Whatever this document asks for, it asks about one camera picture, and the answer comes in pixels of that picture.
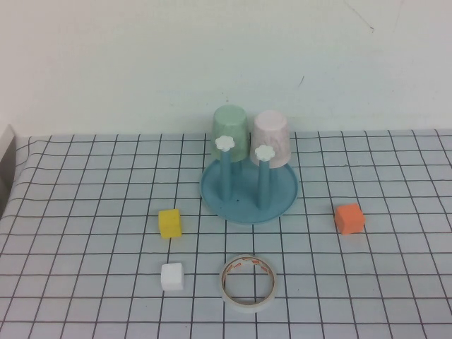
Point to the pink marbled plastic cup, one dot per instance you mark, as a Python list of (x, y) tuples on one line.
[(270, 137)]

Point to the blue cup stand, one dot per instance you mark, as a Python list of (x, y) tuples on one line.
[(243, 208)]

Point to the green plastic cup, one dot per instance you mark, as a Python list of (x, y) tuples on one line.
[(229, 121)]

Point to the yellow foam cube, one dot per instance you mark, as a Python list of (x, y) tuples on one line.
[(170, 225)]

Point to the white foam cube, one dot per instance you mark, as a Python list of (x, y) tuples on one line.
[(172, 278)]

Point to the white tape roll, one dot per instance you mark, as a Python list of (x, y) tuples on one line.
[(229, 298)]

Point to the orange foam cube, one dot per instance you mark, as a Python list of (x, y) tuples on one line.
[(347, 219)]

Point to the grid pattern tablecloth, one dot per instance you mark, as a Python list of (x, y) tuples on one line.
[(318, 282)]

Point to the white panel beside table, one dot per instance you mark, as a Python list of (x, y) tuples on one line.
[(7, 141)]

